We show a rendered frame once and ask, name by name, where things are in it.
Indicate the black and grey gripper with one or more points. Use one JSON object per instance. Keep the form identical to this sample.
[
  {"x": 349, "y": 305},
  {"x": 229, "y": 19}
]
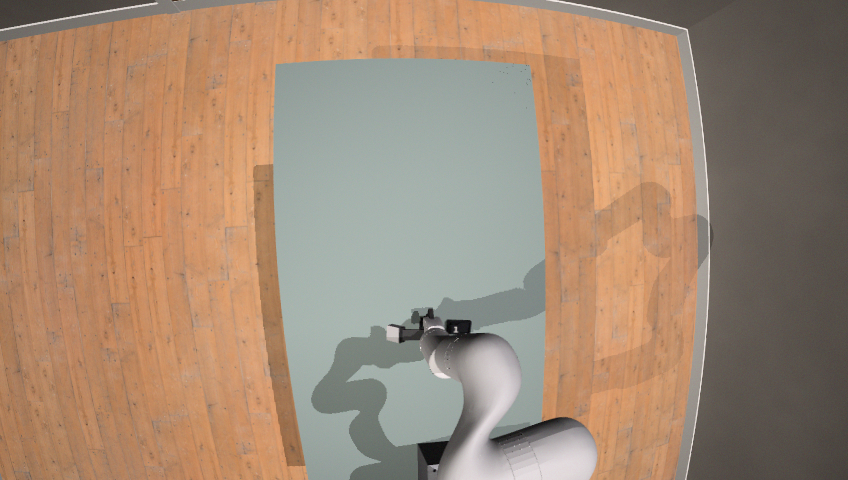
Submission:
[{"x": 430, "y": 322}]

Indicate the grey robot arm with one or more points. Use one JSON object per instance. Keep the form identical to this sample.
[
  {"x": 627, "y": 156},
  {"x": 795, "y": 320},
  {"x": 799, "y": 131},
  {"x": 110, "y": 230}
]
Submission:
[{"x": 556, "y": 449}]

